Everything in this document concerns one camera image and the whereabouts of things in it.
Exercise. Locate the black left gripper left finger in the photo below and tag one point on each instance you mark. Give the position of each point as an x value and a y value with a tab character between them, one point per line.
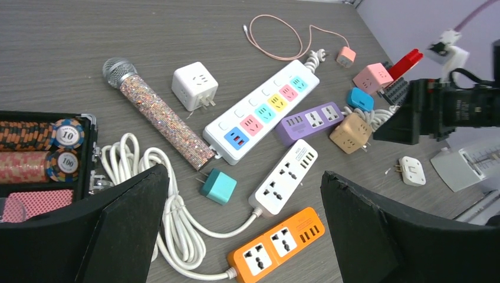
108	237

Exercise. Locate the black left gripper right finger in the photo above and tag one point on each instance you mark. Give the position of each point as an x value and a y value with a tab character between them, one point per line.
377	239

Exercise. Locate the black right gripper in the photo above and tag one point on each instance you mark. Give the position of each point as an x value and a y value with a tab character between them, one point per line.
437	109

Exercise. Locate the pink cube socket adapter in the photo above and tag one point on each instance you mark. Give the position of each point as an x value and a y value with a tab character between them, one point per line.
373	78

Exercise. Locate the tan cube socket adapter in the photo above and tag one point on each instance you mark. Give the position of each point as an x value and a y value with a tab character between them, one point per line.
351	134

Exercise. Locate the white cube socket adapter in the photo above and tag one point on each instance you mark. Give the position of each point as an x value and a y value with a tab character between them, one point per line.
194	86

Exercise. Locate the white flat plug adapter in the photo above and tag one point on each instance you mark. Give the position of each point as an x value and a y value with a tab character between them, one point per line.
411	171

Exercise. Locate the blue plug adapter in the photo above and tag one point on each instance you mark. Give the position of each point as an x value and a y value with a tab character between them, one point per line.
357	98

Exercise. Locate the teal plug adapter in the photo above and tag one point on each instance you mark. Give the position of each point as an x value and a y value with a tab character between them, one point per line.
218	186

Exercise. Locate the dark grey brick baseplate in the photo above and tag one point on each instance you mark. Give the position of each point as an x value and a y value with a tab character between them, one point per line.
395	94

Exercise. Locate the red toy brick block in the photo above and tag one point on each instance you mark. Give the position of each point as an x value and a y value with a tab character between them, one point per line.
399	69

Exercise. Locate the white box device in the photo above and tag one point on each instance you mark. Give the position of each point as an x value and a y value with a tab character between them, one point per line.
469	165

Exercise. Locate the black poker chip case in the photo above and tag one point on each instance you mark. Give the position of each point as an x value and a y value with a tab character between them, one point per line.
47	162

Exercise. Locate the white usb power strip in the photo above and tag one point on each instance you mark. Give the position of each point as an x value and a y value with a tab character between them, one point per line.
275	190

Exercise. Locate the purple power strip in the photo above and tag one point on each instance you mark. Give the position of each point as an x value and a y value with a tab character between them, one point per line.
309	122

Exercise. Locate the orange power strip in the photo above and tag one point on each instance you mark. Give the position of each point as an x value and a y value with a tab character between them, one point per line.
260	256

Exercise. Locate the white multicolour power strip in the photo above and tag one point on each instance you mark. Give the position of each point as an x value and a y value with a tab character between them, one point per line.
241	127

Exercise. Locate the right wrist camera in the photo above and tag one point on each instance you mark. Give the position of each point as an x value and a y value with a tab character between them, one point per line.
447	54

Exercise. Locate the pink charger with cable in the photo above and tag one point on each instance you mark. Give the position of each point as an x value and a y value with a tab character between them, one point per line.
345	58

